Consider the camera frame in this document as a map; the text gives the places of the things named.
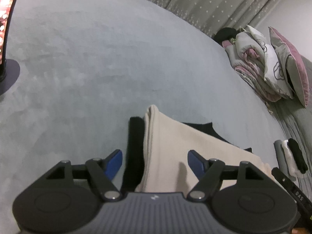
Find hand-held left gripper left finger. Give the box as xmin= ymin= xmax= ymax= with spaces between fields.
xmin=45 ymin=149 xmax=123 ymax=202

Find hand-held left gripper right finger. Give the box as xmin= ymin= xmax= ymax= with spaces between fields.
xmin=186 ymin=150 xmax=266 ymax=202

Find cream and black printed sweatshirt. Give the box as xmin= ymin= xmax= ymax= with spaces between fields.
xmin=122 ymin=105 xmax=281 ymax=193

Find white folded garment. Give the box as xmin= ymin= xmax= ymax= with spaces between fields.
xmin=281 ymin=140 xmax=299 ymax=177

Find black folded garment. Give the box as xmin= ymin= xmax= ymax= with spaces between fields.
xmin=288 ymin=138 xmax=309 ymax=175

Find grey folded garment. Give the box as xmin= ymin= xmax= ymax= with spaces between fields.
xmin=273 ymin=139 xmax=290 ymax=173

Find grey quilted blanket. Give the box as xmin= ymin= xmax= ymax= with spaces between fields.
xmin=266 ymin=56 xmax=312 ymax=193

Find grey bed sheet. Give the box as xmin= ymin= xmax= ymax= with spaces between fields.
xmin=0 ymin=0 xmax=296 ymax=200

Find pink and grey folded quilt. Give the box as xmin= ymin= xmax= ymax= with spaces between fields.
xmin=222 ymin=28 xmax=283 ymax=103

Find white flower print pillow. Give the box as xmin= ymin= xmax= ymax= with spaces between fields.
xmin=245 ymin=24 xmax=296 ymax=99

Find black bundled cloth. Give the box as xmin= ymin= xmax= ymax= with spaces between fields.
xmin=214 ymin=27 xmax=240 ymax=42

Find pink and grey pillow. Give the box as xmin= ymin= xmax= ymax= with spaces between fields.
xmin=268 ymin=26 xmax=310 ymax=108

